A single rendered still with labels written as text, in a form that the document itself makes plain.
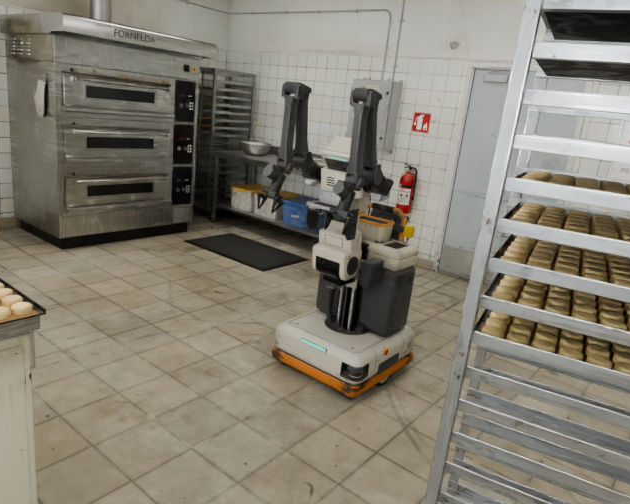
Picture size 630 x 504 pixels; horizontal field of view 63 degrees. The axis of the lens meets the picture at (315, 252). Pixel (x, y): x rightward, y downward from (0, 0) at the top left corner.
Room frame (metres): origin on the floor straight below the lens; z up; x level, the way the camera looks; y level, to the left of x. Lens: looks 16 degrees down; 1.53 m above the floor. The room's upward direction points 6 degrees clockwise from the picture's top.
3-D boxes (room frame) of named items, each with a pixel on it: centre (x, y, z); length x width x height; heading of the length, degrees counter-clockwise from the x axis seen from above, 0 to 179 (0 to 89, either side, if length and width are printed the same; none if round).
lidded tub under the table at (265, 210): (6.00, 0.52, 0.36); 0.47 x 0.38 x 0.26; 143
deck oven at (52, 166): (5.26, 2.16, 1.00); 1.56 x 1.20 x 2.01; 143
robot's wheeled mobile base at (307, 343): (2.87, -0.25, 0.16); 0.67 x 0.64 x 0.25; 143
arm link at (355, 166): (2.37, -0.14, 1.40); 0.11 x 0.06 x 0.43; 54
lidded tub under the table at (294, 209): (5.73, 0.16, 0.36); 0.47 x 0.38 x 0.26; 145
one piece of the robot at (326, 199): (2.64, -0.07, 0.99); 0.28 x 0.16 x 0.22; 53
